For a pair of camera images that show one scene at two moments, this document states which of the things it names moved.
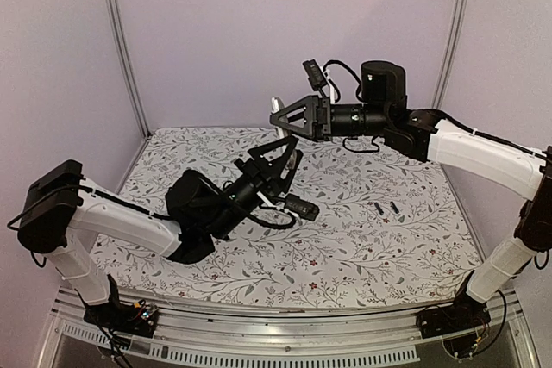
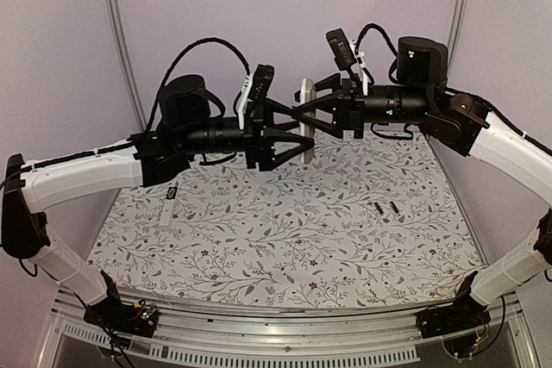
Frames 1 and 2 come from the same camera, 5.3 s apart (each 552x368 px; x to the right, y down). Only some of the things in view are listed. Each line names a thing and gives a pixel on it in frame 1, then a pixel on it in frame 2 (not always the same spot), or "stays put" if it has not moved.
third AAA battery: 395,208 stays put
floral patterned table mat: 388,233 stays put
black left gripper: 261,182 -> 260,147
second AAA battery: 378,207 stays put
